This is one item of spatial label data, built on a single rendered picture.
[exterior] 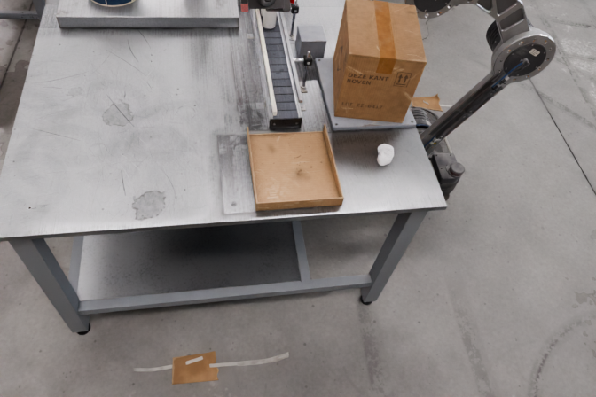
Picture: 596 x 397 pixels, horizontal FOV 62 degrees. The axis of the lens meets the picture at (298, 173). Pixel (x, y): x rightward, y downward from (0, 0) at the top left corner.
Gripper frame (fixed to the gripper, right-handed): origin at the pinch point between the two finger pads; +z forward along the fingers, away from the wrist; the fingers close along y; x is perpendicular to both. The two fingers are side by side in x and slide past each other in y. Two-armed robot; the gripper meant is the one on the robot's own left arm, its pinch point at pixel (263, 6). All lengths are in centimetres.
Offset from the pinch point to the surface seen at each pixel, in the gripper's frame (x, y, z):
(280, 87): 21.3, -6.8, 20.7
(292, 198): 58, -6, -3
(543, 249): 97, -143, 76
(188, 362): 125, 31, 47
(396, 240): 76, -45, 15
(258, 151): 43.3, 2.6, 8.5
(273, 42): 2.1, -6.6, 36.3
